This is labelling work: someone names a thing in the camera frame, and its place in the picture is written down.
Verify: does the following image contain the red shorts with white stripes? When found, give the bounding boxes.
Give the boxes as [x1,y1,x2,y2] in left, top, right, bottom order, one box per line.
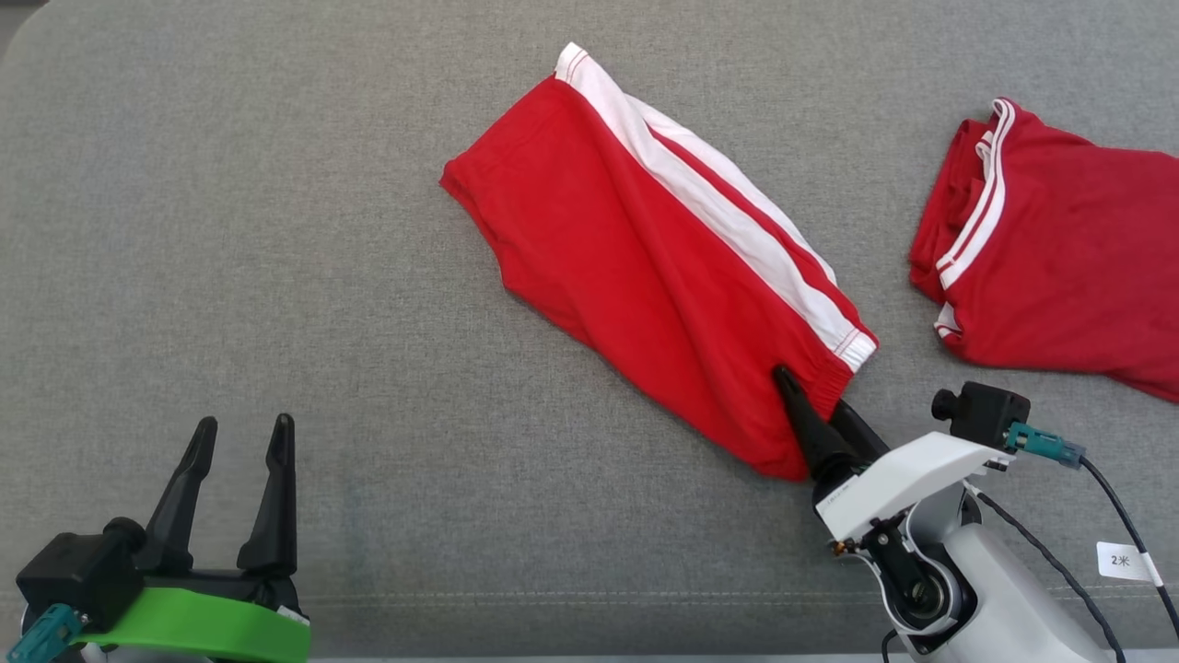
[439,41,880,483]

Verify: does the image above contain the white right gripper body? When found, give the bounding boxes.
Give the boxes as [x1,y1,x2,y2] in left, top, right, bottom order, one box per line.
[813,430,1016,543]

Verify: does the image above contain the braided black right arm cable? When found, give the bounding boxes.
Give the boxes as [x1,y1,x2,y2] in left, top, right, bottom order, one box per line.
[972,488,1126,663]

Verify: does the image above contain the white cable label tag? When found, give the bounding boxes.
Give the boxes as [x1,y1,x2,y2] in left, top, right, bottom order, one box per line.
[1095,541,1163,585]

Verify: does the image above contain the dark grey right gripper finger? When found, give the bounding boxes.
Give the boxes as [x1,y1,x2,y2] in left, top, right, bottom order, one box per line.
[771,365,869,486]
[827,398,892,463]

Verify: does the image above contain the camera cable teal plug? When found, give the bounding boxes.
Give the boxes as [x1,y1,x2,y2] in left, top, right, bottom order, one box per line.
[7,603,88,663]
[1004,421,1179,646]

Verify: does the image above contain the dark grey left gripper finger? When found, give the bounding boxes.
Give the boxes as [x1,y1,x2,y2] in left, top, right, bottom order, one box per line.
[135,415,220,576]
[236,413,299,579]

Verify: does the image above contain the grey fabric sofa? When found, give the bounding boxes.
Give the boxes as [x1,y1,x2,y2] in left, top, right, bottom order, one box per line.
[0,0,1179,663]

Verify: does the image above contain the red Bulls 23 jersey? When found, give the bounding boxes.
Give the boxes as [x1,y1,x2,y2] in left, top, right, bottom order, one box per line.
[909,98,1179,403]

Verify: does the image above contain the right camera cable teal plug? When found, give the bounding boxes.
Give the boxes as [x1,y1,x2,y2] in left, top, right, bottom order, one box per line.
[1004,421,1179,646]

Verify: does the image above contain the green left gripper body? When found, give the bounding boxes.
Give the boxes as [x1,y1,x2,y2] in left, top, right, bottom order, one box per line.
[72,567,313,663]

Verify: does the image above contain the left camera cable teal plug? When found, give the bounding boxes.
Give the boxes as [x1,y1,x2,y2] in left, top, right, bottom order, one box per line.
[7,603,88,663]

